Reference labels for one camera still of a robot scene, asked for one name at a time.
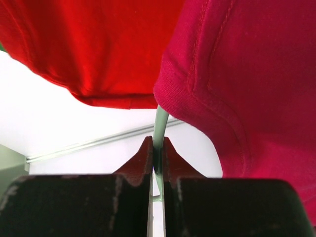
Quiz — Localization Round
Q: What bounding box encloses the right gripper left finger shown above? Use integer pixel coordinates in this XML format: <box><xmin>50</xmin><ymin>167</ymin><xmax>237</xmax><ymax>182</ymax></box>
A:
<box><xmin>0</xmin><ymin>136</ymin><xmax>153</xmax><ymax>237</ymax></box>

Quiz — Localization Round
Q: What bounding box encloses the red t shirt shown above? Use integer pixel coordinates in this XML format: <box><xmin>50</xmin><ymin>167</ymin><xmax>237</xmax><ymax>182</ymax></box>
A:
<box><xmin>0</xmin><ymin>0</ymin><xmax>184</xmax><ymax>109</ymax></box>

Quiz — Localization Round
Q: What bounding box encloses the magenta t shirt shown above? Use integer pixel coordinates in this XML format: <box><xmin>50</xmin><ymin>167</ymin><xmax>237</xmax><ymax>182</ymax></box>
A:
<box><xmin>154</xmin><ymin>0</ymin><xmax>316</xmax><ymax>223</ymax></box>

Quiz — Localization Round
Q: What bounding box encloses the pale green hanger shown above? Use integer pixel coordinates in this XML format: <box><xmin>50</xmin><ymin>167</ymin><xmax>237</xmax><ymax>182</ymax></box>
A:
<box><xmin>153</xmin><ymin>106</ymin><xmax>169</xmax><ymax>202</ymax></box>

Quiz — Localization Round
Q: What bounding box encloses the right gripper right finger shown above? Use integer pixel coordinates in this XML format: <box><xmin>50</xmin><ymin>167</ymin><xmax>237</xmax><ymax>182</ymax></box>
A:
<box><xmin>162</xmin><ymin>138</ymin><xmax>316</xmax><ymax>237</ymax></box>

